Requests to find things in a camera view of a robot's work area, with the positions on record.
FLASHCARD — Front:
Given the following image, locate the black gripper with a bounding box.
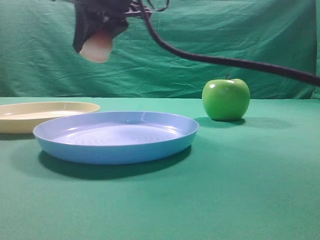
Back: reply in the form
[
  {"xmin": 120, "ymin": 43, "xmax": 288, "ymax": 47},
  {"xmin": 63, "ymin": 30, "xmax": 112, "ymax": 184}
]
[{"xmin": 72, "ymin": 0, "xmax": 153, "ymax": 53}]

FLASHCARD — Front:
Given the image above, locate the red and cream round bread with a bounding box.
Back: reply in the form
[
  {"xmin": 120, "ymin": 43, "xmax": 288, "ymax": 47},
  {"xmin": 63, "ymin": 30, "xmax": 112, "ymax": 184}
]
[{"xmin": 79, "ymin": 29, "xmax": 113, "ymax": 64}]

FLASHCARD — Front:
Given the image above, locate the blue plastic plate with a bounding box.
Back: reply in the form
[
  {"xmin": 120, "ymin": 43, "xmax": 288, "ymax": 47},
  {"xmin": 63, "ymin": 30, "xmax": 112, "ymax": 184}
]
[{"xmin": 33, "ymin": 111, "xmax": 200, "ymax": 165}]

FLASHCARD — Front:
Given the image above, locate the yellow plastic plate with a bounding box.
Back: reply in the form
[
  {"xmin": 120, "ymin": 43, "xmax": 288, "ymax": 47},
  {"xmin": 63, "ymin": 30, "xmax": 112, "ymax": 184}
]
[{"xmin": 0, "ymin": 101, "xmax": 101, "ymax": 134}]

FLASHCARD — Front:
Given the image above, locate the green backdrop cloth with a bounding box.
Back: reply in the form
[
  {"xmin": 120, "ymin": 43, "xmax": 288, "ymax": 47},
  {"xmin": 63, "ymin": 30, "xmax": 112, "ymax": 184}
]
[{"xmin": 0, "ymin": 0, "xmax": 320, "ymax": 99}]

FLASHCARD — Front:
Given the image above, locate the green apple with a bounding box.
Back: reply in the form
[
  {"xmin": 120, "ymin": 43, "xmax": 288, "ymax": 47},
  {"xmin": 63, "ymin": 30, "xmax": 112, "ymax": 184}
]
[{"xmin": 202, "ymin": 77, "xmax": 251, "ymax": 122}]

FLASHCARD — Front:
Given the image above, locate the black cable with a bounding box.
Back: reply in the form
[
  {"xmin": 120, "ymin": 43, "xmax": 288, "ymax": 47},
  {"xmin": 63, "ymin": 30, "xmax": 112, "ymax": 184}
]
[{"xmin": 129, "ymin": 0, "xmax": 320, "ymax": 87}]

